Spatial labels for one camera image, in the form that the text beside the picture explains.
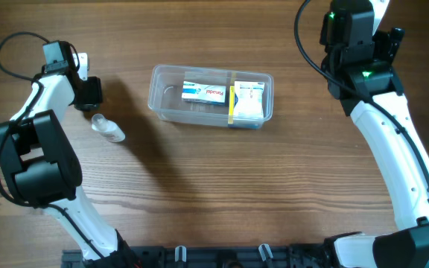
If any white Panadol box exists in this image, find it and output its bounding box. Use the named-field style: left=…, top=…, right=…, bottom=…
left=181, top=81, right=226, bottom=105

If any white medicine box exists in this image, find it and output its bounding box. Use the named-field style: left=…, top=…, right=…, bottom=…
left=232, top=81, right=265, bottom=118

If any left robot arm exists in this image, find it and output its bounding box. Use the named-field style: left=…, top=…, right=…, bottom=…
left=0, top=41, right=123, bottom=262

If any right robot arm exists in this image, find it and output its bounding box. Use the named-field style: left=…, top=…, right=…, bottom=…
left=320, top=1, right=429, bottom=267

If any clear plastic container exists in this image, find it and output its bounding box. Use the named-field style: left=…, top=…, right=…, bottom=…
left=148, top=65, right=274, bottom=129

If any blue VapoDrops box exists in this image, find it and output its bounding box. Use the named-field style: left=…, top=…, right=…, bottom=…
left=228, top=86, right=264, bottom=128

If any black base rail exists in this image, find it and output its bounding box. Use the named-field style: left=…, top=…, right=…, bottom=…
left=60, top=243, right=334, bottom=268

